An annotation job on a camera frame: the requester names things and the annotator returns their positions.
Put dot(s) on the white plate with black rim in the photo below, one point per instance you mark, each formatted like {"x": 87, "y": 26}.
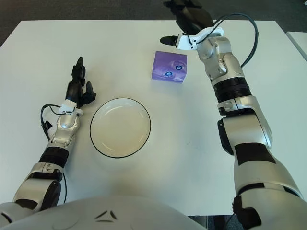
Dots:
{"x": 120, "y": 127}

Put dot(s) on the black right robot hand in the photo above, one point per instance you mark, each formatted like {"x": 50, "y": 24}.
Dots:
{"x": 194, "y": 16}

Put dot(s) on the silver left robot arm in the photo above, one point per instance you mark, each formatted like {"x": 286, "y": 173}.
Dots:
{"x": 61, "y": 136}

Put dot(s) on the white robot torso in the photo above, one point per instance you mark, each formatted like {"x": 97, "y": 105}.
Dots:
{"x": 120, "y": 210}

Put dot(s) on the purple tissue paper pack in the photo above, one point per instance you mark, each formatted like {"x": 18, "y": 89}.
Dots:
{"x": 165, "y": 62}

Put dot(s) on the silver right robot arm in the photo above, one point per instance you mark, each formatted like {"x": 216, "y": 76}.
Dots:
{"x": 244, "y": 129}

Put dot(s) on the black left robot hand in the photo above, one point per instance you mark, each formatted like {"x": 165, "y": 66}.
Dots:
{"x": 73, "y": 91}

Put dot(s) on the white side table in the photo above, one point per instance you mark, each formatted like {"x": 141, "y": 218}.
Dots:
{"x": 299, "y": 40}

